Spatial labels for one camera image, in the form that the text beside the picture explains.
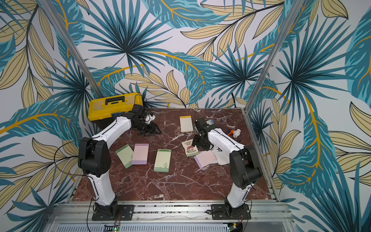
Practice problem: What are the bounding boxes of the torn lucky day cover page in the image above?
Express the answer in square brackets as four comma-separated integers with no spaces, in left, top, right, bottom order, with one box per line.
[182,139,199,157]

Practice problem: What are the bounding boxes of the torn white page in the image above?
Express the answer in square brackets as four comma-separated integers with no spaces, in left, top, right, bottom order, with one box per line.
[212,150,230,165]

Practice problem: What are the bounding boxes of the green red lucky memo pad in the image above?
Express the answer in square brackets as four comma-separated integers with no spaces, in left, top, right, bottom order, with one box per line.
[154,149,172,173]

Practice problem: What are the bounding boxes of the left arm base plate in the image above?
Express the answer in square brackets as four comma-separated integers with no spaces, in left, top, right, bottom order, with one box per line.
[92,204,134,221]

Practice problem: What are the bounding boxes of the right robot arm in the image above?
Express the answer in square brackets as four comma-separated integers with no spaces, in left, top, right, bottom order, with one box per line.
[193,118,263,220]

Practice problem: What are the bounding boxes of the purple flower lucky day pad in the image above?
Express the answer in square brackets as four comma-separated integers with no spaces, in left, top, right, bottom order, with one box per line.
[131,144,149,165]

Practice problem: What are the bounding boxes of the yellow top memo pad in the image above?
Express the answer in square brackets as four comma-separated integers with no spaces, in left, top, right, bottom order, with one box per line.
[179,116,194,133]

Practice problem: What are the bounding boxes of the aluminium front rail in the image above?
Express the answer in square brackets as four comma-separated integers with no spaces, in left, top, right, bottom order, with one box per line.
[44,200,298,232]

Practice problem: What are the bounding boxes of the red apple memo pad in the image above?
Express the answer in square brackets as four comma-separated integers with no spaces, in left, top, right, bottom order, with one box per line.
[206,119,214,125]

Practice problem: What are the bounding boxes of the blue orange pliers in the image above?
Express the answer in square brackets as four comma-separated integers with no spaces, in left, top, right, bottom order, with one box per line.
[227,130,235,136]

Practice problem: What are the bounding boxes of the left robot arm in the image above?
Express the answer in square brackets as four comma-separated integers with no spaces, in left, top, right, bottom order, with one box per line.
[78,104,161,220]

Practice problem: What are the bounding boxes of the yellow black toolbox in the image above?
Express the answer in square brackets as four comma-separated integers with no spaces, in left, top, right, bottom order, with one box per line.
[88,92,143,129]

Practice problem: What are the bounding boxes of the green house lucky day pad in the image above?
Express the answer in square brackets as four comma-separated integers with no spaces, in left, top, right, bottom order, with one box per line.
[116,144,134,169]

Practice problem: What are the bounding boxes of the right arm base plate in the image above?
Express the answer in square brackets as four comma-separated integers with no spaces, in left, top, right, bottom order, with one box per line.
[207,203,251,220]

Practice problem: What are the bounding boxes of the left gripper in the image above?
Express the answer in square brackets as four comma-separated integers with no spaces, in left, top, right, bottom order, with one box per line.
[133,119,162,136]

